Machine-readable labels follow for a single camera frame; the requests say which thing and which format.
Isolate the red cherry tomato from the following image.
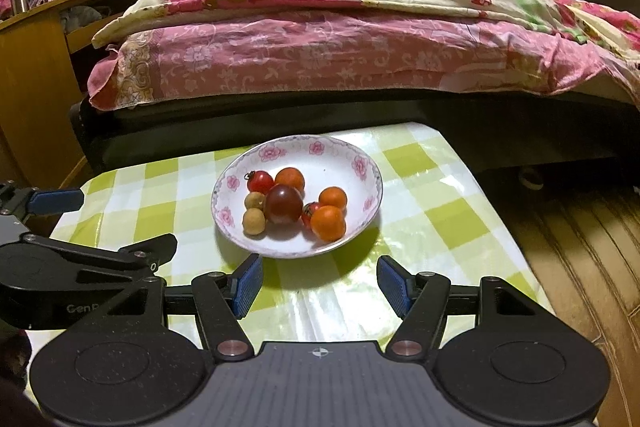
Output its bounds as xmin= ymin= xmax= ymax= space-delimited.
xmin=244 ymin=170 xmax=274 ymax=195

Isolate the orange tangerine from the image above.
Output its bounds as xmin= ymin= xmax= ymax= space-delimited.
xmin=318 ymin=186 xmax=348 ymax=211

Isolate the brown longan front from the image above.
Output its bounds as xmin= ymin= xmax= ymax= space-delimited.
xmin=242 ymin=208 xmax=266 ymax=236

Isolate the brown longan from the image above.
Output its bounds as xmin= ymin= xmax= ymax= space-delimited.
xmin=242 ymin=208 xmax=266 ymax=236
xmin=244 ymin=192 xmax=266 ymax=211

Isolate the brown longan back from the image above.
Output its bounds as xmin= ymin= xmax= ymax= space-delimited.
xmin=244 ymin=192 xmax=266 ymax=211

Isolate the dark purple tomato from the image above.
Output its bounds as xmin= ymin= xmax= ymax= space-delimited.
xmin=264 ymin=184 xmax=303 ymax=225

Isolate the orange tangerine front plate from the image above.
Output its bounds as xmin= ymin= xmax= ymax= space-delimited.
xmin=310 ymin=205 xmax=346 ymax=243

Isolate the orange tangerine plate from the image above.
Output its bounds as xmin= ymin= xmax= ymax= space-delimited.
xmin=274 ymin=167 xmax=305 ymax=194
xmin=310 ymin=205 xmax=346 ymax=243

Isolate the red tomato in plate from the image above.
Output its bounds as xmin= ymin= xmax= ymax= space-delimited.
xmin=300 ymin=202 xmax=321 ymax=230

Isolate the orange tangerine back plate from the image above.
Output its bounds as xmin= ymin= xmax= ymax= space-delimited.
xmin=274 ymin=167 xmax=305 ymax=194

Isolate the wooden cabinet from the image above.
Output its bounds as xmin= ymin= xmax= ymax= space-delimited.
xmin=1 ymin=0 xmax=137 ymax=188

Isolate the white floral plate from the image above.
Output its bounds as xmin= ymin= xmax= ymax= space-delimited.
xmin=210 ymin=134 xmax=383 ymax=259

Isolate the pink floral bedsheet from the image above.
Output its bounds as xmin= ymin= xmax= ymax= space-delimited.
xmin=88 ymin=9 xmax=639 ymax=110

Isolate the dark bed frame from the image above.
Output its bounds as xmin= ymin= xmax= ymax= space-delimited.
xmin=70 ymin=89 xmax=639 ymax=183

